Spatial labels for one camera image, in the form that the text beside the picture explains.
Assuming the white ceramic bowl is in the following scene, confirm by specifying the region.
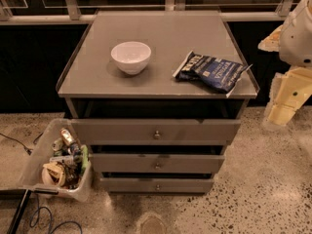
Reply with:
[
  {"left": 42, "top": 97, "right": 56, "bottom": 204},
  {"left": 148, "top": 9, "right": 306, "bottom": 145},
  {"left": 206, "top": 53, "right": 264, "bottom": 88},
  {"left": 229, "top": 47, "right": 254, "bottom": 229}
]
[{"left": 111, "top": 41, "right": 151, "bottom": 75}]

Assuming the grey top drawer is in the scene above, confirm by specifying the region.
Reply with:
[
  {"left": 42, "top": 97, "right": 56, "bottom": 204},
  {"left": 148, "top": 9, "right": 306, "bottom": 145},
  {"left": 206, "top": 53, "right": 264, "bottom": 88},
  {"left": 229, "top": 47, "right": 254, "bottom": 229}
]
[{"left": 71, "top": 119, "right": 241, "bottom": 145}]

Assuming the clear plastic bin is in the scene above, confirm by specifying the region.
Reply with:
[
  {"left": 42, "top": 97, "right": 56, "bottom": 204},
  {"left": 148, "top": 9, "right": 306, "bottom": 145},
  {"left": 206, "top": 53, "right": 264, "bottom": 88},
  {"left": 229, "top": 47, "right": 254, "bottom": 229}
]
[{"left": 18, "top": 118, "right": 93, "bottom": 202}]

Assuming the grey drawer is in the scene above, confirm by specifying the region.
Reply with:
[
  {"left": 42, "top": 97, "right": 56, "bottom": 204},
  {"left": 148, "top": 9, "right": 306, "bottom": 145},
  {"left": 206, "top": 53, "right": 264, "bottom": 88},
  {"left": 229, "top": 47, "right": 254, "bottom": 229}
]
[
  {"left": 71, "top": 119, "right": 241, "bottom": 145},
  {"left": 100, "top": 177, "right": 214, "bottom": 194},
  {"left": 90, "top": 153, "right": 224, "bottom": 174}
]

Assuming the grey drawer cabinet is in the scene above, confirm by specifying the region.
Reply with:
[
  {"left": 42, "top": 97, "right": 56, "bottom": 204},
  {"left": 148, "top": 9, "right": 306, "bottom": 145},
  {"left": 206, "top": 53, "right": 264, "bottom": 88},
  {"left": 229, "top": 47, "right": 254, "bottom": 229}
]
[{"left": 57, "top": 11, "right": 258, "bottom": 180}]

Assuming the black bar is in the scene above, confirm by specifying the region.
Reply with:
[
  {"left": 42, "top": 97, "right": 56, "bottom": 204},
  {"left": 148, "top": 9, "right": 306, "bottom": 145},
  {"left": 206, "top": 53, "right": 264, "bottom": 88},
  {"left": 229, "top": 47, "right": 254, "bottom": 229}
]
[{"left": 5, "top": 189, "right": 31, "bottom": 234}]

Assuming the grey bottom drawer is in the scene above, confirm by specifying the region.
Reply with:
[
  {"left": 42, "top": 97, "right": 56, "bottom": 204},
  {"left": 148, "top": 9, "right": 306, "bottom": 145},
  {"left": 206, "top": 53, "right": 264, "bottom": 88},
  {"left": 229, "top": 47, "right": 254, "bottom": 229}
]
[{"left": 100, "top": 177, "right": 214, "bottom": 194}]

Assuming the black cable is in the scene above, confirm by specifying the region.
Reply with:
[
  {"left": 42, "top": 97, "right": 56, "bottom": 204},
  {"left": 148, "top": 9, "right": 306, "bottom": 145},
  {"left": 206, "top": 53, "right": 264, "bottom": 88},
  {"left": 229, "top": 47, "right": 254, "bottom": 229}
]
[{"left": 0, "top": 131, "right": 45, "bottom": 156}]

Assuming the blue chip bag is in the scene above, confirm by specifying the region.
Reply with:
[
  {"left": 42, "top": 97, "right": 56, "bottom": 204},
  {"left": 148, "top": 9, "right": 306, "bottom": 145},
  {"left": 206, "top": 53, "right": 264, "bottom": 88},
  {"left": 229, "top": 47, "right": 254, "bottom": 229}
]
[{"left": 173, "top": 51, "right": 251, "bottom": 97}]

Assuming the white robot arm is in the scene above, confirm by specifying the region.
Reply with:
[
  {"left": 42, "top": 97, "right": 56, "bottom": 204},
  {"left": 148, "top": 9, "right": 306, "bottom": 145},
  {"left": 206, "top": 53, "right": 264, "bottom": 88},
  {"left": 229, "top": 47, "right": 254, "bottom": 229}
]
[{"left": 257, "top": 0, "right": 312, "bottom": 126}]

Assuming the blue cable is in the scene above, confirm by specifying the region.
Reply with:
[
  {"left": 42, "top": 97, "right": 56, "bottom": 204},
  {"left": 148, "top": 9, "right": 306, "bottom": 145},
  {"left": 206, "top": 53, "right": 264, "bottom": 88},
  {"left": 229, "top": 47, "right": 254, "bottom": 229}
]
[{"left": 28, "top": 195, "right": 84, "bottom": 234}]

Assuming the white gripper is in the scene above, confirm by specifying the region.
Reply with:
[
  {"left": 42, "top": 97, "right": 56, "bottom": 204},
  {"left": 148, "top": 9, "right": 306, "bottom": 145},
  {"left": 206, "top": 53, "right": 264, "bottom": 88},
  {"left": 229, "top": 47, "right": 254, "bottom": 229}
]
[{"left": 265, "top": 67, "right": 312, "bottom": 126}]

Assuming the can in bin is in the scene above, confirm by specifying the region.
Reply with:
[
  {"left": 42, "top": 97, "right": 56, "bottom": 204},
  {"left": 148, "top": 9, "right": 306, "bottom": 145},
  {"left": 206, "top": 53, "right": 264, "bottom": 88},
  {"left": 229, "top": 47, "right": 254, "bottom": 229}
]
[{"left": 60, "top": 128, "right": 76, "bottom": 146}]

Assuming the green packet in bin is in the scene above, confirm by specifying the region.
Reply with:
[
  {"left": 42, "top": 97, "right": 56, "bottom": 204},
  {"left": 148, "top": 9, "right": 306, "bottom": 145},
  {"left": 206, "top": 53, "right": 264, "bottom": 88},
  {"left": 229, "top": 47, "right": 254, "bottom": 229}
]
[{"left": 80, "top": 144, "right": 89, "bottom": 176}]

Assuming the grey middle drawer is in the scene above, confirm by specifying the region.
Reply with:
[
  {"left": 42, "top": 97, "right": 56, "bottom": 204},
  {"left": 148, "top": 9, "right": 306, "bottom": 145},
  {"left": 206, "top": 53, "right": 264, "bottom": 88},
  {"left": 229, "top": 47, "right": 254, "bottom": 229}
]
[{"left": 90, "top": 153, "right": 224, "bottom": 174}]

